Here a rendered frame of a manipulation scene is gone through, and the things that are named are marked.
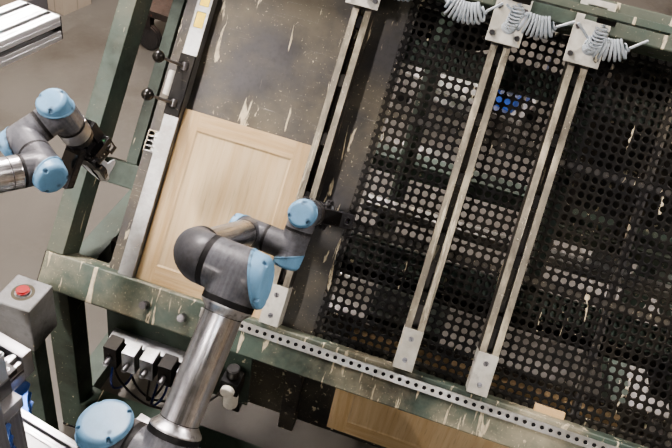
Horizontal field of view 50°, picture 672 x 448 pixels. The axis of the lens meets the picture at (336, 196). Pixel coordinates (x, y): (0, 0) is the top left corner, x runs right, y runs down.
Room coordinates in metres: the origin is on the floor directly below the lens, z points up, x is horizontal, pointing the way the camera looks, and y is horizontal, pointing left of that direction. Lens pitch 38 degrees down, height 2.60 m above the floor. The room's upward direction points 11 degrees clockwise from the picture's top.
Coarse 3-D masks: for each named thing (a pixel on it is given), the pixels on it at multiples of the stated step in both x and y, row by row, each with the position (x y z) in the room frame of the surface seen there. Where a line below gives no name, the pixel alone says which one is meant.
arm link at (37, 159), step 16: (32, 144) 1.24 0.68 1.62; (48, 144) 1.26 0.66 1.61; (0, 160) 1.15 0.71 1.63; (16, 160) 1.17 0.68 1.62; (32, 160) 1.18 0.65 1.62; (48, 160) 1.19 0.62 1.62; (0, 176) 1.12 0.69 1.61; (16, 176) 1.14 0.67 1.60; (32, 176) 1.16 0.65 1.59; (48, 176) 1.17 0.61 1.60; (64, 176) 1.19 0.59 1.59; (0, 192) 1.12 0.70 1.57; (48, 192) 1.17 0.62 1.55
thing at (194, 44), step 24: (216, 0) 2.13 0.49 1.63; (192, 24) 2.06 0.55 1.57; (192, 48) 2.01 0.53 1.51; (192, 72) 1.97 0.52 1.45; (168, 120) 1.87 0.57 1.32; (168, 144) 1.83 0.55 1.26; (144, 192) 1.73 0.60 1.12; (144, 216) 1.69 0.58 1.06; (144, 240) 1.65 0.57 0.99; (120, 264) 1.59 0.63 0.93
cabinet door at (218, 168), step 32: (192, 128) 1.88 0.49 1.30; (224, 128) 1.88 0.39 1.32; (192, 160) 1.82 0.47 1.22; (224, 160) 1.82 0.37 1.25; (256, 160) 1.82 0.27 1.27; (288, 160) 1.82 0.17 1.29; (160, 192) 1.75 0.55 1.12; (192, 192) 1.75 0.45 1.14; (224, 192) 1.76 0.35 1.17; (256, 192) 1.76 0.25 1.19; (288, 192) 1.75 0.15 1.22; (160, 224) 1.69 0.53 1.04; (192, 224) 1.69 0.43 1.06; (160, 256) 1.63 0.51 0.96; (192, 288) 1.57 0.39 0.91
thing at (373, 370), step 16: (272, 336) 1.45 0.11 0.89; (288, 336) 1.46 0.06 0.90; (320, 352) 1.43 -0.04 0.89; (352, 368) 1.40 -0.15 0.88; (368, 368) 1.40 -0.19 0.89; (400, 384) 1.38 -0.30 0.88; (416, 384) 1.38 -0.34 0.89; (448, 400) 1.35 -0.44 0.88; (464, 400) 1.35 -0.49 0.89; (496, 416) 1.33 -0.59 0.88; (512, 416) 1.33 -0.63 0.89; (544, 432) 1.30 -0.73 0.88; (560, 432) 1.30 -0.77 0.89
